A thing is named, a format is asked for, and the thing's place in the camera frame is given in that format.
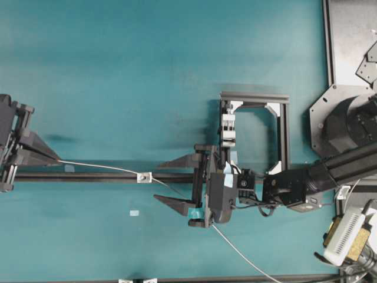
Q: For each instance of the white clamp block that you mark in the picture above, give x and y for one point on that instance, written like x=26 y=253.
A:
x=227 y=131

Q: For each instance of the black aluminium rail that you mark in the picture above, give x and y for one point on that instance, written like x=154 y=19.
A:
x=99 y=177

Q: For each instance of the small blue tape piece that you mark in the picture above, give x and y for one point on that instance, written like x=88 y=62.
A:
x=134 y=213

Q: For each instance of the black bottom edge rail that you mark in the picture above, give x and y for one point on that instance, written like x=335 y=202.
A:
x=259 y=278

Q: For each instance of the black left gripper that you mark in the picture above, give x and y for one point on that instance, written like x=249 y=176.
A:
x=16 y=117

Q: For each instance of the black aluminium square frame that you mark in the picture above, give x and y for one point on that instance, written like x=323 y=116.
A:
x=276 y=104

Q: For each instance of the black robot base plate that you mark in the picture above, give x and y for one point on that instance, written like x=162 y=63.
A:
x=344 y=116

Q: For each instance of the silver bracket with hole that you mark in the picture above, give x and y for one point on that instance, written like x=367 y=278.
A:
x=144 y=177

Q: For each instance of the white power adapter box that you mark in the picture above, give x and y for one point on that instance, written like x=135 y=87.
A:
x=342 y=235

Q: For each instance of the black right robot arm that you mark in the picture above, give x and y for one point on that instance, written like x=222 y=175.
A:
x=299 y=189

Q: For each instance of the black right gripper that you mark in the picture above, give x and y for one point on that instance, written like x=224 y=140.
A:
x=213 y=188

